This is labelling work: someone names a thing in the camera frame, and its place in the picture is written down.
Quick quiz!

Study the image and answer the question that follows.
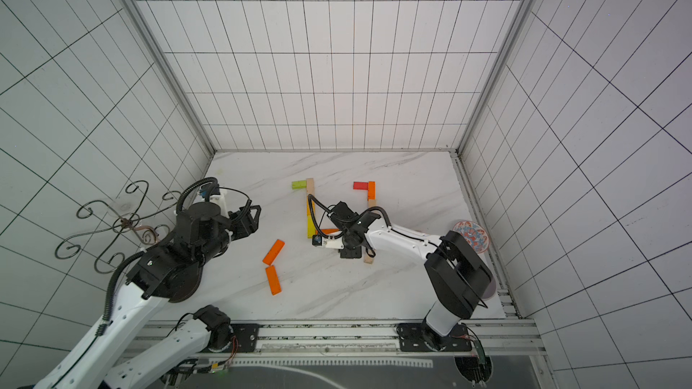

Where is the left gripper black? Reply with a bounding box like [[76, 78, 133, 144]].
[[195, 206, 262, 267]]

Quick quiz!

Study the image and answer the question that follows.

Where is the lime green block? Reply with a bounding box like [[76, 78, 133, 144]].
[[291, 180, 307, 190]]

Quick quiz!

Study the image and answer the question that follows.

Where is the natural wood block top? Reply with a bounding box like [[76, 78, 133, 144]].
[[306, 178, 315, 196]]

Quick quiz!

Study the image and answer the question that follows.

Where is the amber yellow block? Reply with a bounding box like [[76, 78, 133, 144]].
[[306, 194, 314, 219]]

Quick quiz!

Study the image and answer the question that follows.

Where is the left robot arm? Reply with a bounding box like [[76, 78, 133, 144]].
[[35, 202, 261, 388]]

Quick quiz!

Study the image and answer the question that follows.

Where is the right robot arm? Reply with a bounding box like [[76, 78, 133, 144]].
[[331, 212, 494, 351]]

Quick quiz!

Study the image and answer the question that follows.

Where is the black round plate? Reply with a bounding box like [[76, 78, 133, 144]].
[[169, 266, 204, 304]]

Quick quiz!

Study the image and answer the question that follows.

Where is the patterned red blue plate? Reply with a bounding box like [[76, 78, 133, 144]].
[[452, 221, 490, 254]]

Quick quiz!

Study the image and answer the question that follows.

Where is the purple bowl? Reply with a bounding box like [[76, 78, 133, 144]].
[[482, 273, 497, 301]]

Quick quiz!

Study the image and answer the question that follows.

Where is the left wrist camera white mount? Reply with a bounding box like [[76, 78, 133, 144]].
[[199, 183, 227, 216]]

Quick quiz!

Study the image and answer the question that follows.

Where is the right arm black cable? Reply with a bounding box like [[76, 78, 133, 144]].
[[306, 193, 393, 233]]

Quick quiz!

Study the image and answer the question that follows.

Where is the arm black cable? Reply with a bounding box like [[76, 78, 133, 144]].
[[306, 193, 393, 233], [175, 176, 252, 217]]

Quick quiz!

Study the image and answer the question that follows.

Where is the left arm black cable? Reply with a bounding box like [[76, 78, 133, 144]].
[[175, 176, 252, 217]]

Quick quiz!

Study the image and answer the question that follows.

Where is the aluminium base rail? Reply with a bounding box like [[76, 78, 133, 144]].
[[134, 318, 547, 360]]

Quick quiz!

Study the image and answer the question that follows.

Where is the metal scroll wall ornament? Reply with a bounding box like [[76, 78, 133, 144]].
[[53, 180, 181, 275]]

